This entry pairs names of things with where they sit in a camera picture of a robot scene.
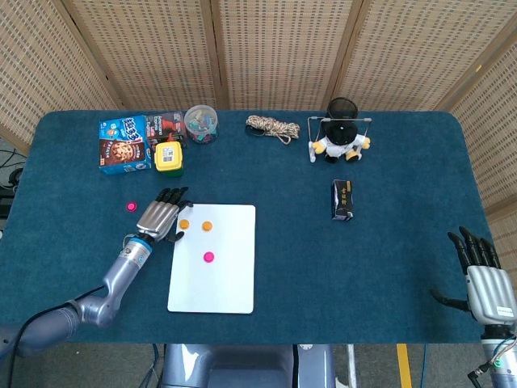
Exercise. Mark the black carton gold print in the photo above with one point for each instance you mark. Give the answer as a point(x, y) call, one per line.
point(342, 198)

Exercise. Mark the woven folding screen panel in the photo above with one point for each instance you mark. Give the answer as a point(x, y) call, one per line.
point(282, 48)
point(153, 48)
point(404, 48)
point(40, 60)
point(497, 141)

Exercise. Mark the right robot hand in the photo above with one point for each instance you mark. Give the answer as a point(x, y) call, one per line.
point(490, 293)

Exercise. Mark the green bin yellow lid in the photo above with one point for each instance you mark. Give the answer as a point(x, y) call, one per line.
point(167, 157)

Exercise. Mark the dark coffee capsule box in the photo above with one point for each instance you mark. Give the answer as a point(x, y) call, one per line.
point(163, 125)

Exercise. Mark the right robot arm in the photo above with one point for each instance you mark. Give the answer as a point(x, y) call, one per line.
point(503, 359)

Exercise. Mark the blue cookie box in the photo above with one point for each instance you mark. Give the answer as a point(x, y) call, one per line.
point(121, 149)

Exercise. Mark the black white plush toy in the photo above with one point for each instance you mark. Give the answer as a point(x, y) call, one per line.
point(341, 139)

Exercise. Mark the pink round magnet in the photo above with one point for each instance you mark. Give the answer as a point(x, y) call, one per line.
point(208, 257)
point(131, 207)

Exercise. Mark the orange round magnet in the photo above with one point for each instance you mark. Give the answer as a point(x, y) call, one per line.
point(207, 226)
point(184, 223)

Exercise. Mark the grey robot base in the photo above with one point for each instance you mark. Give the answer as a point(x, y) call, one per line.
point(242, 363)

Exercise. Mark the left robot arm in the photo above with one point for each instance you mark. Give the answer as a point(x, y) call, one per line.
point(121, 275)

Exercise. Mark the blue felt table cloth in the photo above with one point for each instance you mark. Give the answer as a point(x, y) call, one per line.
point(291, 250)

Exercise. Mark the black equipment beside table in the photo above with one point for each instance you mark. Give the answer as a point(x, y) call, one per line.
point(16, 175)

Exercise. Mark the black mesh pen cup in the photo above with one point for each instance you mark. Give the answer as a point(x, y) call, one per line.
point(342, 107)

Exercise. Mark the white table leg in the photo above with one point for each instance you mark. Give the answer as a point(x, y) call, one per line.
point(352, 363)

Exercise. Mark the clear jar of clips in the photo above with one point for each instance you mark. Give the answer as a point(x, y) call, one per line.
point(201, 123)

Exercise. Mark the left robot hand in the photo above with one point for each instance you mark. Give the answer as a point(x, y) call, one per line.
point(157, 218)

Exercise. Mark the white magnetic board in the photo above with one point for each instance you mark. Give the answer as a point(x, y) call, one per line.
point(218, 287)

